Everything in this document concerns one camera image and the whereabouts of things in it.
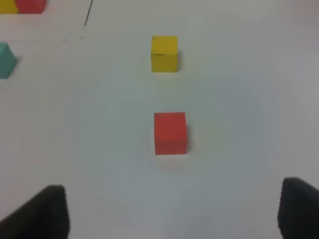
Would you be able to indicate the template red block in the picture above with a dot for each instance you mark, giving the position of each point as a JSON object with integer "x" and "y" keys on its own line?
{"x": 31, "y": 6}

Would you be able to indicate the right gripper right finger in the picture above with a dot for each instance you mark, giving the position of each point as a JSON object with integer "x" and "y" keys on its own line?
{"x": 298, "y": 214}

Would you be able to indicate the template yellow block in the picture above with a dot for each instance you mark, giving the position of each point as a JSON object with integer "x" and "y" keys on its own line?
{"x": 8, "y": 7}

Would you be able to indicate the green block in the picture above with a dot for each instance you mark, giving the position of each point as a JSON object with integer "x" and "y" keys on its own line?
{"x": 7, "y": 61}

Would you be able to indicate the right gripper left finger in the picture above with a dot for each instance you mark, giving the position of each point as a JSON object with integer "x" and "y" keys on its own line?
{"x": 45, "y": 216}

